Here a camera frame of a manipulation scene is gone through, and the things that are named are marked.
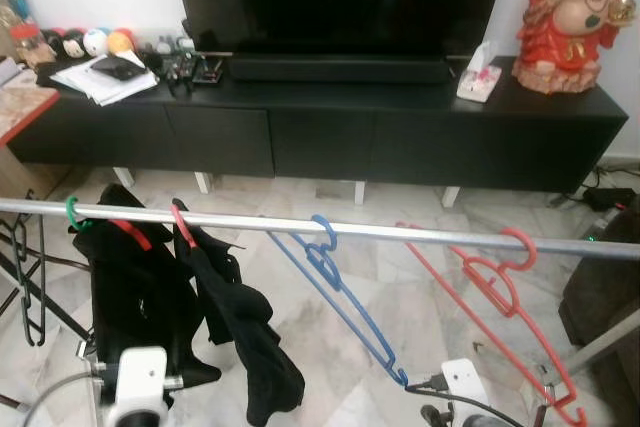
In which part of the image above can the black long sleeve garment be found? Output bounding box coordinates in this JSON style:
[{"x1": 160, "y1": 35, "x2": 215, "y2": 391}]
[{"x1": 172, "y1": 199, "x2": 306, "y2": 427}]

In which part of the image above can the blue plastic hanger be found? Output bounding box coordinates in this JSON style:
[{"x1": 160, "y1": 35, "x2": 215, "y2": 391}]
[{"x1": 268, "y1": 214, "x2": 409, "y2": 388}]

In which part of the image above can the green plastic hanger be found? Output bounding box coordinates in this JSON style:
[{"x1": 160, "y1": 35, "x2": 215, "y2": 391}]
[{"x1": 64, "y1": 194, "x2": 93, "y2": 233}]

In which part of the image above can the thin black hanger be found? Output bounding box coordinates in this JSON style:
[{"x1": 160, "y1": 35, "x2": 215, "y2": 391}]
[{"x1": 8, "y1": 215, "x2": 49, "y2": 348}]

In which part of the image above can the dark brown sofa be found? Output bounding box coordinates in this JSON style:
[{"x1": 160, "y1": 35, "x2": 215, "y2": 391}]
[{"x1": 557, "y1": 209, "x2": 640, "y2": 388}]

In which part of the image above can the silver clothes rack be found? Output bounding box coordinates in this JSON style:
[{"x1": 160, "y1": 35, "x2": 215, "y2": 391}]
[{"x1": 0, "y1": 197, "x2": 640, "y2": 398}]

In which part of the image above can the black TV cabinet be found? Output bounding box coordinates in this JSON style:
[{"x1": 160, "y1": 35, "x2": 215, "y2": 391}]
[{"x1": 5, "y1": 52, "x2": 629, "y2": 210}]

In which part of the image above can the black power adapter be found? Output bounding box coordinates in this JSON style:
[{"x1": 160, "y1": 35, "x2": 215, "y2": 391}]
[{"x1": 583, "y1": 185, "x2": 638, "y2": 213}]

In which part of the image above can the black shirt with red collar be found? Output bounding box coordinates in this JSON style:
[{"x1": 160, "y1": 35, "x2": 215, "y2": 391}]
[{"x1": 68, "y1": 183, "x2": 223, "y2": 396}]

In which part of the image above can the white pink tissue box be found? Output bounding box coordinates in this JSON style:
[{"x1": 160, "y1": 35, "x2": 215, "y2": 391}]
[{"x1": 457, "y1": 40, "x2": 503, "y2": 103}]

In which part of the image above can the red laughing Buddha figurine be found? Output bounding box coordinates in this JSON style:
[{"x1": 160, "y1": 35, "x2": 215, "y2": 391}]
[{"x1": 512, "y1": 0, "x2": 639, "y2": 96}]

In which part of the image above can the black wallet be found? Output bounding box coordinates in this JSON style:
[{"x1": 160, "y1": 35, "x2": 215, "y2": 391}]
[{"x1": 90, "y1": 55, "x2": 146, "y2": 82}]

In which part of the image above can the white paper stack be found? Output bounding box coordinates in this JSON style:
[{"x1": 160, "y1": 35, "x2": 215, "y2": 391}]
[{"x1": 50, "y1": 55, "x2": 159, "y2": 106}]

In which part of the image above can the orange round plush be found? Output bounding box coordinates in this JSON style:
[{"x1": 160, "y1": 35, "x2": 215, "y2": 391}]
[{"x1": 107, "y1": 27, "x2": 136, "y2": 56}]

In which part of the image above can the marble top folding table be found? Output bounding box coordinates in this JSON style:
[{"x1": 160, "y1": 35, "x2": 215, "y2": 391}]
[{"x1": 0, "y1": 85, "x2": 61, "y2": 146}]

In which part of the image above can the black white round plush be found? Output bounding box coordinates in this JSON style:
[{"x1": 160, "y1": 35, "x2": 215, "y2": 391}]
[{"x1": 62, "y1": 29, "x2": 87, "y2": 58}]

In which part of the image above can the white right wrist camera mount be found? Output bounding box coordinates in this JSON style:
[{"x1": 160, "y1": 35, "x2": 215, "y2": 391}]
[{"x1": 440, "y1": 359, "x2": 493, "y2": 418}]

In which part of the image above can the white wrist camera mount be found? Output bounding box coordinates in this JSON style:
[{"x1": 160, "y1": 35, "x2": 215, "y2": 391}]
[
  {"x1": 440, "y1": 359, "x2": 493, "y2": 418},
  {"x1": 105, "y1": 347, "x2": 169, "y2": 427}
]

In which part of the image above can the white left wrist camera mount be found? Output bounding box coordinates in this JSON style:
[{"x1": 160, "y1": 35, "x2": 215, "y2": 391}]
[{"x1": 105, "y1": 347, "x2": 169, "y2": 427}]

